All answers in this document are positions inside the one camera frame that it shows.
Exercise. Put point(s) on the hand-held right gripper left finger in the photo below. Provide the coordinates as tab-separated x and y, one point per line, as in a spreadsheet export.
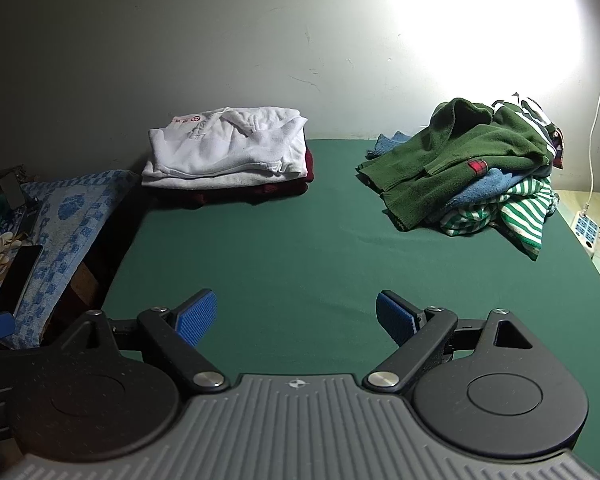
197	317

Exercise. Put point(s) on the black phone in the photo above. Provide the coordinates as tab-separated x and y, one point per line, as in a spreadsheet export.
17	280

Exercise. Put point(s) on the white polo shirt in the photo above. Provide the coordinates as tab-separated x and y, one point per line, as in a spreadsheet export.
230	150

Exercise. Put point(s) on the green white striped shirt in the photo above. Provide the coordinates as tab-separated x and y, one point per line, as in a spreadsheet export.
522	212

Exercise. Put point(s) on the white power strip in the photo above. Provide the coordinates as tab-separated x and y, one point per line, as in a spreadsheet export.
587	227

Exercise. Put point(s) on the small dark phone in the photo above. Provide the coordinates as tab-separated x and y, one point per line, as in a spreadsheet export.
14	190

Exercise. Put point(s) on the green fleece sweater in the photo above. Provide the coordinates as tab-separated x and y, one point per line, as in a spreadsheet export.
455	160

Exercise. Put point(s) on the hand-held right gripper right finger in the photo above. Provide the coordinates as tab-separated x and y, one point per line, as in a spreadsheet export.
395	317

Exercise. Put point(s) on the dark striped shirt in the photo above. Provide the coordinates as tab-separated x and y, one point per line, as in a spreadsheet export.
542	122

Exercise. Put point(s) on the blue knit sweater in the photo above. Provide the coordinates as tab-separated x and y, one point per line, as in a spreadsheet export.
480	190

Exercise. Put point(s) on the maroon knit sweater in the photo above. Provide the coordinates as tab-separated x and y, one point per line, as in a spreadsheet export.
280	192

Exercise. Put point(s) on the blue patterned cloth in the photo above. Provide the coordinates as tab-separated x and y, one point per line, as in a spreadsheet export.
75	220

